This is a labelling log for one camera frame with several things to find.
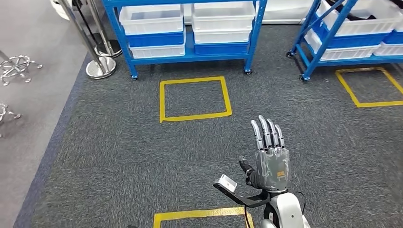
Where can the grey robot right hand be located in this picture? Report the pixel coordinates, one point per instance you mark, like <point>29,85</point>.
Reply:
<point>272,170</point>

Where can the blue metal shelf rack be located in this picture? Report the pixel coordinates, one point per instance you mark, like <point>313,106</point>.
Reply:
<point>190,50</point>

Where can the black plastic part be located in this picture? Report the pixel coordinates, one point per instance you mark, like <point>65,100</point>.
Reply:
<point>355,15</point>

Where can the yellow floor tape square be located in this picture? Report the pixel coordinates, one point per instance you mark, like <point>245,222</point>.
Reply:
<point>195,214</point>

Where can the blue wheeled bin rack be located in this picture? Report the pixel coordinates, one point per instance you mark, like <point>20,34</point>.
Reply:
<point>314,53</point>

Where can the blue plastic bin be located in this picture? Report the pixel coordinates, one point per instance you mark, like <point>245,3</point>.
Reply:
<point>220,48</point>

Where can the black robot foot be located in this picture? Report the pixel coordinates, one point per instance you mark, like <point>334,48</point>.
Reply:
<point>131,226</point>

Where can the chrome stanchion with round base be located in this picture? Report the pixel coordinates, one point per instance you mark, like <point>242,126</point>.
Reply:
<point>100,67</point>

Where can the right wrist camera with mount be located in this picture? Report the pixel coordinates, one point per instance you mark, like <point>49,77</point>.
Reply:
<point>227,183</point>

